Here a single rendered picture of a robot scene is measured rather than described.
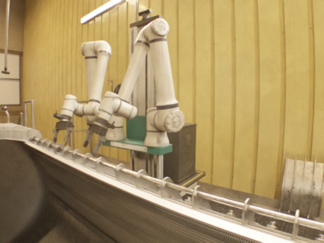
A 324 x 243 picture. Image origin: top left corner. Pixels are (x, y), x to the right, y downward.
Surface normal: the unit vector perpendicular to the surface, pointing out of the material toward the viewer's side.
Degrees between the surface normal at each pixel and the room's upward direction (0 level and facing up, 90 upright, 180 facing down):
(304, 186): 76
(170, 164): 90
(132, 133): 90
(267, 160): 90
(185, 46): 90
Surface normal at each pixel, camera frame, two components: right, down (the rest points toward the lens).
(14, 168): 0.53, 0.20
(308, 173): -0.60, -0.33
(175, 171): -0.58, 0.07
